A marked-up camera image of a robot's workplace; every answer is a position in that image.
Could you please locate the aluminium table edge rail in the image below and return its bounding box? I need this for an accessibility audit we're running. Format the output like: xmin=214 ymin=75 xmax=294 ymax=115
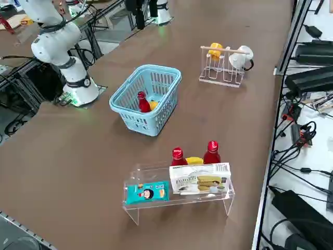
xmin=0 ymin=210 xmax=57 ymax=250

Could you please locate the small black power adapter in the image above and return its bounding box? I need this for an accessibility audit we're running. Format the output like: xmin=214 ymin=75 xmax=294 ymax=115
xmin=304 ymin=25 xmax=323 ymax=38

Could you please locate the white cracker box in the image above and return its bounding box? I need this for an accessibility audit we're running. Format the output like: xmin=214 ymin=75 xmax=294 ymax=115
xmin=169 ymin=162 xmax=232 ymax=195

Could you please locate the wire cup rack wooden bar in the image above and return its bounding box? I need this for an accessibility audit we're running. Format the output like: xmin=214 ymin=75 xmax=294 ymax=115
xmin=199 ymin=45 xmax=247 ymax=89

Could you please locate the teal snack packet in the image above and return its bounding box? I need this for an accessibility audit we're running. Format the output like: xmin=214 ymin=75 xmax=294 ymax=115
xmin=125 ymin=181 xmax=170 ymax=205

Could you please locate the white cup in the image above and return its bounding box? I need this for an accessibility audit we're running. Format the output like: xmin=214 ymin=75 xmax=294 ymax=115
xmin=229 ymin=45 xmax=254 ymax=71

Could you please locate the yellow green star fruit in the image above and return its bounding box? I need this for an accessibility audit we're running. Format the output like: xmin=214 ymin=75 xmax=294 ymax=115
xmin=185 ymin=156 xmax=204 ymax=166

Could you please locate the clear acrylic rack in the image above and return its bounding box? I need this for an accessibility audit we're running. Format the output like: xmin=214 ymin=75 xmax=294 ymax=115
xmin=122 ymin=160 xmax=236 ymax=226

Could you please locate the large black adapter box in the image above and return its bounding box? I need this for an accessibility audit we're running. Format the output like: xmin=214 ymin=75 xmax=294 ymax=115
xmin=272 ymin=190 xmax=333 ymax=250

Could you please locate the black red power strip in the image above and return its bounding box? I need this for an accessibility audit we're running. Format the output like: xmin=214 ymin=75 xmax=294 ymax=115
xmin=283 ymin=103 xmax=302 ymax=122

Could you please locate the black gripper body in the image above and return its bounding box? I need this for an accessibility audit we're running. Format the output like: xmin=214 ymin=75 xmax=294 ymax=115
xmin=125 ymin=0 xmax=146 ymax=13

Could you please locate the yellow cup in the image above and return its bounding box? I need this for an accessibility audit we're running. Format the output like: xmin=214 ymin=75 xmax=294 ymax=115
xmin=208 ymin=42 xmax=223 ymax=61

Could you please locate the black arm cable harness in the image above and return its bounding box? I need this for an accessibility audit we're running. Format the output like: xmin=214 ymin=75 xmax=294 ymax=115
xmin=38 ymin=15 xmax=69 ymax=34

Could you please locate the black power brick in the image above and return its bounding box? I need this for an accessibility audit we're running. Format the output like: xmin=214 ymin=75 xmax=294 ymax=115
xmin=296 ymin=40 xmax=333 ymax=66
xmin=285 ymin=66 xmax=333 ymax=93

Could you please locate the light blue plastic basket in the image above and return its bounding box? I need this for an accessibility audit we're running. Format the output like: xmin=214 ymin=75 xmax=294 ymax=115
xmin=109 ymin=64 xmax=182 ymax=137

